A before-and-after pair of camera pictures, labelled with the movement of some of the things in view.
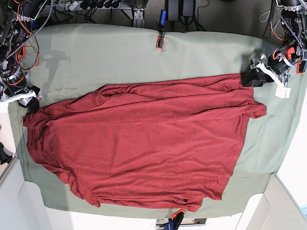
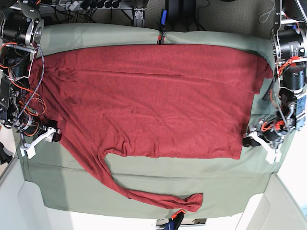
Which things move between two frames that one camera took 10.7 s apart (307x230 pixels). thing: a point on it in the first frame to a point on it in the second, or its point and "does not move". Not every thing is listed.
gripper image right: [279, 61] to [268, 131]
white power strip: [73, 6] does not move
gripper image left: [15, 90] to [33, 131]
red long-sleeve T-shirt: [165, 143] does not move
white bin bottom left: [22, 206] does not move
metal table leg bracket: [138, 21] does not move
